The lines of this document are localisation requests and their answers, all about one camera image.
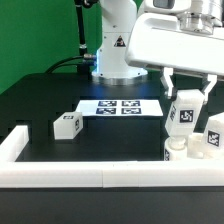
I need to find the white U-shaped fence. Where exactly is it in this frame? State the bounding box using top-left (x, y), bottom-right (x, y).
top-left (0, 125), bottom-right (224, 188)

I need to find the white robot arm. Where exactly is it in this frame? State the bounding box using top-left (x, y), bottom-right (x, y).
top-left (92, 0), bottom-right (224, 99)

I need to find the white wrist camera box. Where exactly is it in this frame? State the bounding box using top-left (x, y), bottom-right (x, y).
top-left (138, 0), bottom-right (191, 15)

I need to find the white paper marker sheet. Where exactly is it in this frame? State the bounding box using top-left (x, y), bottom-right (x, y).
top-left (76, 99), bottom-right (163, 116)

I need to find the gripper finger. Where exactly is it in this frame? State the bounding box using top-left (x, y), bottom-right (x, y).
top-left (160, 67), bottom-right (177, 100)
top-left (201, 74), bottom-right (217, 104)

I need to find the black cable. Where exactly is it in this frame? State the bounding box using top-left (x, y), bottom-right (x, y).
top-left (44, 54), bottom-right (98, 75)

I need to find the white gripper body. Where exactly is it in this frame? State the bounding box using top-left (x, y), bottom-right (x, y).
top-left (125, 13), bottom-right (224, 76)

